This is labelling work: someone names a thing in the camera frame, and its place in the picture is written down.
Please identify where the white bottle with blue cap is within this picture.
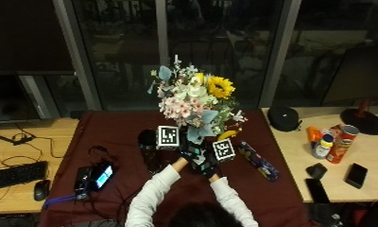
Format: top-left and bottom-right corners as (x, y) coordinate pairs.
(311, 133), (335, 160)

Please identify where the black keyboard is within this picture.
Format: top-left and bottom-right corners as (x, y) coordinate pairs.
(0, 160), (51, 192)

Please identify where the red chip can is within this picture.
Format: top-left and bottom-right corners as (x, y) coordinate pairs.
(325, 124), (362, 165)

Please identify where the black recorder box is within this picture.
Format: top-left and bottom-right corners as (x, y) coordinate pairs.
(72, 166), (94, 197)

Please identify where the blue snack box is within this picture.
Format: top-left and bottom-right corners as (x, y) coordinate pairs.
(237, 140), (281, 183)

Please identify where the orange packet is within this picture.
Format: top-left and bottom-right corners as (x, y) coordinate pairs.
(305, 125), (325, 149)

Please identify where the black computer monitor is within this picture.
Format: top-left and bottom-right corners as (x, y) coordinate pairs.
(0, 71), (42, 125)

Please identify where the person's right hand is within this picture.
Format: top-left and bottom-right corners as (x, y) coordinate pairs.
(197, 148), (224, 180)

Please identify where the white marker cube on left glove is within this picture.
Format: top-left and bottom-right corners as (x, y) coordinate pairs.
(155, 125), (181, 151)

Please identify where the purple strap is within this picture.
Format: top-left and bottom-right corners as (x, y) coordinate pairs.
(42, 193), (80, 210)

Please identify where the person's left hand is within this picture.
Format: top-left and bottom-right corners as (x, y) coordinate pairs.
(179, 140), (208, 168)

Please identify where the dark monitor back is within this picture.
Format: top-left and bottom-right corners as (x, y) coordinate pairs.
(321, 43), (378, 108)

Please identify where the black coiled cable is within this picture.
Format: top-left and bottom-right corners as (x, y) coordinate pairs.
(87, 145), (117, 164)

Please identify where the thin black desk cable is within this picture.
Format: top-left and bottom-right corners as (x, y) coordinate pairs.
(0, 122), (66, 168)

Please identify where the black computer mouse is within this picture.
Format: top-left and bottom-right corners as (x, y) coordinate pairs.
(34, 179), (52, 202)

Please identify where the dark glass vase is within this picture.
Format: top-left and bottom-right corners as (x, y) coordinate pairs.
(136, 128), (167, 175)

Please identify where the black round case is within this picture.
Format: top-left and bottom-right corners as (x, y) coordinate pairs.
(268, 106), (304, 132)

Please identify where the dark red tablecloth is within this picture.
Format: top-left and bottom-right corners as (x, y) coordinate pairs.
(38, 109), (313, 227)

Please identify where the phone with lit screen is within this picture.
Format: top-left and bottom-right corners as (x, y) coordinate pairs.
(90, 161), (115, 191)

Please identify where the mixed flower bouquet with sunflower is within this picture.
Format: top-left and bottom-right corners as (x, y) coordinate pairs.
(147, 54), (249, 145)

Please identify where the white marker cube on right glove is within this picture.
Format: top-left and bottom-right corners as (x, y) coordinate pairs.
(210, 138), (238, 164)

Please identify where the grey window frame post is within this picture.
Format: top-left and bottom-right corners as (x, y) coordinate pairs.
(52, 0), (104, 112)
(153, 0), (171, 68)
(257, 0), (304, 109)

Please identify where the black round stand base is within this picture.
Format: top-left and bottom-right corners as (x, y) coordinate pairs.
(339, 108), (378, 136)

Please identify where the black power adapter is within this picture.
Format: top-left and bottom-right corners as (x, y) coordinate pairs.
(12, 132), (36, 147)

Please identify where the white marker cube on glove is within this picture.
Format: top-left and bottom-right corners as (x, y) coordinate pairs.
(155, 125), (181, 151)
(210, 138), (238, 164)

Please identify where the red stand pole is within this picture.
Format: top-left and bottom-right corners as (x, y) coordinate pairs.
(355, 97), (373, 118)

